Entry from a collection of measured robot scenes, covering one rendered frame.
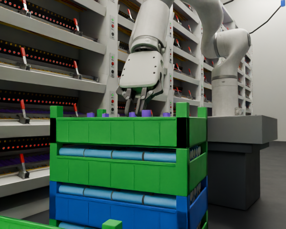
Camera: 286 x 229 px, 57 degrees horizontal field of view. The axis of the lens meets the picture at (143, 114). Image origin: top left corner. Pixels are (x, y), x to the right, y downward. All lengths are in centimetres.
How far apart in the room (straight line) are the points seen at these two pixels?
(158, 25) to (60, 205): 48
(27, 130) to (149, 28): 61
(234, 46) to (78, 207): 99
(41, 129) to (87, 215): 60
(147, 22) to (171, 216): 46
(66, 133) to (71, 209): 16
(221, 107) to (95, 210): 86
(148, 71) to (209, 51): 74
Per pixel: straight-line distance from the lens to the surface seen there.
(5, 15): 108
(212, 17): 121
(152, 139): 47
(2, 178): 108
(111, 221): 36
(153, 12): 74
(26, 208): 116
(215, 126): 114
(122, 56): 153
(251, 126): 110
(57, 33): 121
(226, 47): 132
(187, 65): 270
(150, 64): 64
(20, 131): 105
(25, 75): 107
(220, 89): 127
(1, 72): 103
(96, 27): 150
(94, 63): 145
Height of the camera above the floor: 37
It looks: 1 degrees up
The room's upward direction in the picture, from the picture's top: straight up
